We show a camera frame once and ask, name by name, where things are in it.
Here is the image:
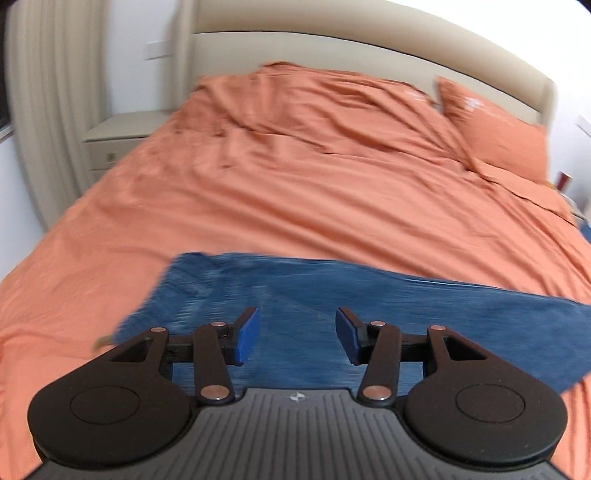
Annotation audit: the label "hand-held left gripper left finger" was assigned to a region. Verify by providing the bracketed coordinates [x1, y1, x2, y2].
[111, 307, 262, 406]

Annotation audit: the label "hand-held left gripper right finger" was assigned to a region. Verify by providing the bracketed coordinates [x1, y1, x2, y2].
[335, 307, 498, 405]

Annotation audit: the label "blue denim pants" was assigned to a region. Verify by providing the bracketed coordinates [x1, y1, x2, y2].
[113, 251, 591, 400]

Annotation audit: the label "orange duvet cover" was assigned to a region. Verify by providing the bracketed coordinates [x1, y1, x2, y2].
[0, 62, 591, 462]

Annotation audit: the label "beige nightstand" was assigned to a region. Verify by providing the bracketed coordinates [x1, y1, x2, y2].
[82, 111, 175, 175]

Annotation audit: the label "orange embroidered pillow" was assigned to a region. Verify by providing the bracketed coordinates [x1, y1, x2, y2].
[436, 76, 551, 184]

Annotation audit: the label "beige upholstered bed headboard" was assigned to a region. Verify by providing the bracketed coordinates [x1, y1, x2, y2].
[178, 0, 560, 129]

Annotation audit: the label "beige pleated curtain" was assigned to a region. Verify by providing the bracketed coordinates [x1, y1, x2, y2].
[4, 0, 115, 232]

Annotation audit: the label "white wall switch plate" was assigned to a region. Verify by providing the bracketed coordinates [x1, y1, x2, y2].
[146, 40, 179, 61]

